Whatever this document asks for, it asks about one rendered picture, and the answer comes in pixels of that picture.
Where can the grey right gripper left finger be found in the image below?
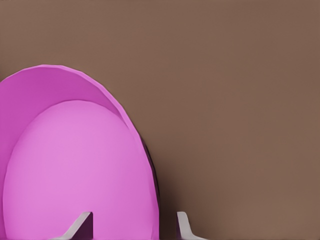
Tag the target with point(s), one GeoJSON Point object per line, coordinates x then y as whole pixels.
{"type": "Point", "coordinates": [80, 226]}

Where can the pink plate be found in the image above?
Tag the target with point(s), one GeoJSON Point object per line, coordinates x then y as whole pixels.
{"type": "Point", "coordinates": [75, 155]}

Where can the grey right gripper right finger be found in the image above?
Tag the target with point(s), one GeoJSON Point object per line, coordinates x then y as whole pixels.
{"type": "Point", "coordinates": [184, 226]}

